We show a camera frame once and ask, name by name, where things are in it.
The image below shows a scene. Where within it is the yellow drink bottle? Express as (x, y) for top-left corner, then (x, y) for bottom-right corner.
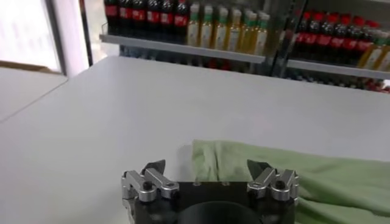
(199, 5), (213, 49)
(225, 9), (243, 52)
(252, 12), (271, 56)
(212, 7), (229, 51)
(240, 11), (257, 54)
(356, 30), (389, 68)
(376, 33), (390, 71)
(186, 3), (200, 46)

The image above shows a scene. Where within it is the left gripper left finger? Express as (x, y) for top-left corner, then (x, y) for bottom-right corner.
(121, 159), (180, 211)

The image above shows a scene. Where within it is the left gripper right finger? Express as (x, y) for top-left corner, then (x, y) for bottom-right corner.
(246, 159), (300, 205)

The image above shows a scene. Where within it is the white metal drink shelf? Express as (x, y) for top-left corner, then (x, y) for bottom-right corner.
(99, 0), (307, 79)
(285, 0), (390, 94)

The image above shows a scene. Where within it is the light green t-shirt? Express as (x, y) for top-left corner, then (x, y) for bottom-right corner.
(191, 139), (390, 224)

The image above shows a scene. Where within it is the black slanted frame post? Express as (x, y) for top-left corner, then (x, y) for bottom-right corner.
(78, 0), (94, 67)

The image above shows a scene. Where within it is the brown cardboard box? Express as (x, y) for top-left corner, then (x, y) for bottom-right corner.
(0, 60), (57, 74)

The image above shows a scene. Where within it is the red cap cola bottle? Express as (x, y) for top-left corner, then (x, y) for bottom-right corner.
(330, 15), (352, 64)
(316, 13), (338, 61)
(104, 0), (119, 34)
(118, 0), (132, 36)
(146, 0), (161, 39)
(342, 16), (366, 66)
(173, 0), (189, 43)
(355, 19), (380, 66)
(131, 0), (146, 37)
(304, 12), (324, 60)
(160, 0), (175, 40)
(294, 11), (312, 58)

